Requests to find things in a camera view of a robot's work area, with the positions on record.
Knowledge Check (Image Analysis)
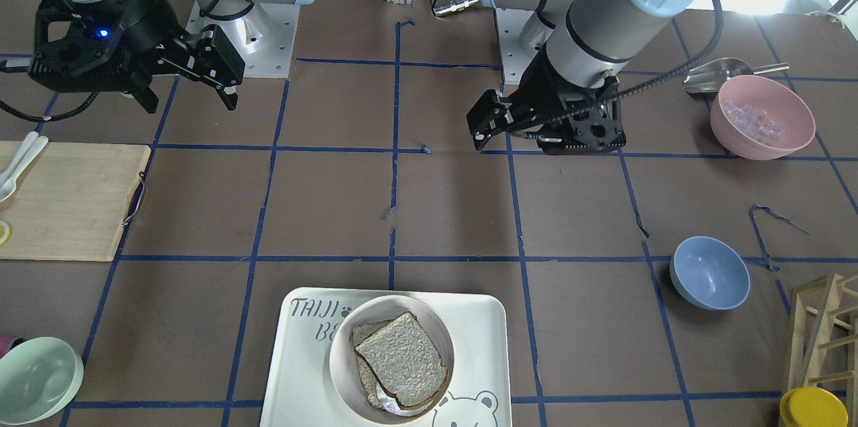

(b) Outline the blue bowl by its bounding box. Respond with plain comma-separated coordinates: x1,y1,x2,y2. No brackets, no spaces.
669,237,751,311

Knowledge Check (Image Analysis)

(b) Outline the bread slice on plate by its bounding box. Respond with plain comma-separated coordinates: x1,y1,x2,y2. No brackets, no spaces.
351,319,390,411

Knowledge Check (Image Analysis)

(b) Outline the yellow cup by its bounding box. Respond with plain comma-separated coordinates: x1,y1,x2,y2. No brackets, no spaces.
779,386,849,426

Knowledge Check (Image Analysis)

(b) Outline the wooden cutting board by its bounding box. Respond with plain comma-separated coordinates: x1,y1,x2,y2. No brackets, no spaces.
1,141,152,261

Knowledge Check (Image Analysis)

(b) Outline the white spoon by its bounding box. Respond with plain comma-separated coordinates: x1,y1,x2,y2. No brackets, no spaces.
0,131,40,186
1,131,49,203

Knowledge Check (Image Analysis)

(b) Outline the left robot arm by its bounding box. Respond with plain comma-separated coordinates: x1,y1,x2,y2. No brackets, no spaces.
466,0,724,155

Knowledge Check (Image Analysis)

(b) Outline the cream round plate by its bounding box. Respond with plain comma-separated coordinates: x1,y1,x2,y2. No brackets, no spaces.
328,294,454,426

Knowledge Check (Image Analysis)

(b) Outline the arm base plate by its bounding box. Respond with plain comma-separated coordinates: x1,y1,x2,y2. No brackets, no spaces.
495,9,552,95
186,3,302,79

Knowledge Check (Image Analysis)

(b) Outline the light green bowl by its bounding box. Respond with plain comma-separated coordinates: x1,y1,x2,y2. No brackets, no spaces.
1,337,84,425

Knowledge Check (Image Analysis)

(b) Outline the bread slice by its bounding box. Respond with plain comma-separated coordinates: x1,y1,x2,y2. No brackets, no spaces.
353,311,448,408
351,319,390,411

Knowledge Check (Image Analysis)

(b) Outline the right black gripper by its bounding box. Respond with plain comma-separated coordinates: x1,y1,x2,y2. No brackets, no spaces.
27,0,245,113

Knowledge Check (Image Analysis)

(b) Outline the wooden cup rack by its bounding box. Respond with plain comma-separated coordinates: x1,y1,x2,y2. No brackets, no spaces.
782,274,856,426

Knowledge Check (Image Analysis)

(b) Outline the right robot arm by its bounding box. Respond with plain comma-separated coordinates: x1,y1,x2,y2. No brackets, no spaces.
2,0,314,123

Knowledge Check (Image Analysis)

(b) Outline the metal scoop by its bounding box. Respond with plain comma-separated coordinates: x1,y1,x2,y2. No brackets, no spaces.
683,58,790,95

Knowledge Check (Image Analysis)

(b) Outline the pink bowl with ice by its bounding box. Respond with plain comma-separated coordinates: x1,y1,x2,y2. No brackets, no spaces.
710,75,817,160

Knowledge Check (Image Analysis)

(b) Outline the cream bear tray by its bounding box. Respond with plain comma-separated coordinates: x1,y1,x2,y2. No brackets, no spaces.
261,288,513,426

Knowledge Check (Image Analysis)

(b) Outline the lemon slice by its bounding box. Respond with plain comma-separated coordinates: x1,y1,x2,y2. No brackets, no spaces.
0,220,12,246

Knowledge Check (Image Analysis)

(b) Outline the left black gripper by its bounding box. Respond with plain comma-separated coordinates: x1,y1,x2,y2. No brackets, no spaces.
467,52,626,156

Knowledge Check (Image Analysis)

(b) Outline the pink cloth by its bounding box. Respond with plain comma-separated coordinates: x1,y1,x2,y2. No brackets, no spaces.
0,334,25,359

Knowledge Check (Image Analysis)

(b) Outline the fake fried egg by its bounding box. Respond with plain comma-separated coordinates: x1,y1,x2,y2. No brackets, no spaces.
375,382,433,418

